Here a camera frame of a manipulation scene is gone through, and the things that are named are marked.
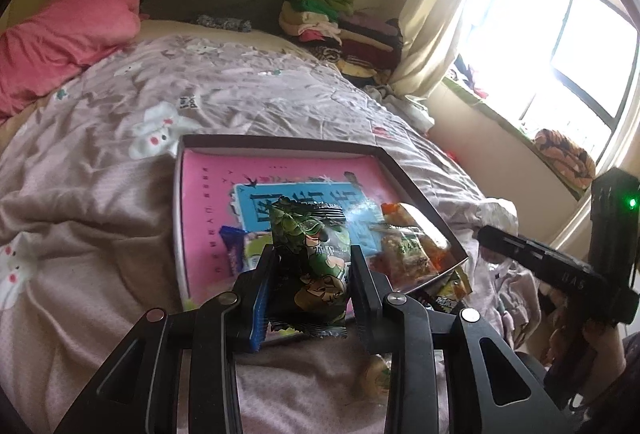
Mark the person's right forearm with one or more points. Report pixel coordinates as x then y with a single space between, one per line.
631 389

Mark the person's right hand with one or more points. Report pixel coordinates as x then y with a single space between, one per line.
610 351

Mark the pink pillow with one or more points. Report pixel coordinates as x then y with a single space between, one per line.
60 34

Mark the yellow snack packet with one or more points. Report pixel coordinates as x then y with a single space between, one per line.
452 289

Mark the dark clothes on sill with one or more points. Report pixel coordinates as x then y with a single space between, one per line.
472 79

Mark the blue cookie packet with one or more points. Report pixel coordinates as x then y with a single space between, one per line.
232 254

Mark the orange rice cracker packet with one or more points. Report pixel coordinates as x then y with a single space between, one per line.
395 211

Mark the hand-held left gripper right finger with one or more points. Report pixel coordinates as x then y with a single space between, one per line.
362 304

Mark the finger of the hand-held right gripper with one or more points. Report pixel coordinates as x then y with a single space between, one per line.
510 244

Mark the grey cardboard box tray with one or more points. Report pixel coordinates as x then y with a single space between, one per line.
300 145

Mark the dark patterned cloth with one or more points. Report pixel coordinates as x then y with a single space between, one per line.
222 22

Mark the orange patterned cloth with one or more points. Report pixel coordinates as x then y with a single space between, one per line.
565 157

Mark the window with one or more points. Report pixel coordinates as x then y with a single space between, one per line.
575 39

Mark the stack of folded clothes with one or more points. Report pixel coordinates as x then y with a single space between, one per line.
360 39

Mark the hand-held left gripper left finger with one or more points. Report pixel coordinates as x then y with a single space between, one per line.
261 319

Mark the white crumpled cloth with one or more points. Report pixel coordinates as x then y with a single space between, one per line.
415 112

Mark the cream curtain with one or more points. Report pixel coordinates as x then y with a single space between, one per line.
440 14

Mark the green camouflage snack packet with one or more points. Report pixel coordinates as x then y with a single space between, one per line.
310 264

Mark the green windowsill cover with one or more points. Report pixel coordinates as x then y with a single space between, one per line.
492 107

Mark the printed grey quilt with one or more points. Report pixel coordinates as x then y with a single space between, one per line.
100 214

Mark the lime green snack packet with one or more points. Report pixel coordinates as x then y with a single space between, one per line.
252 249

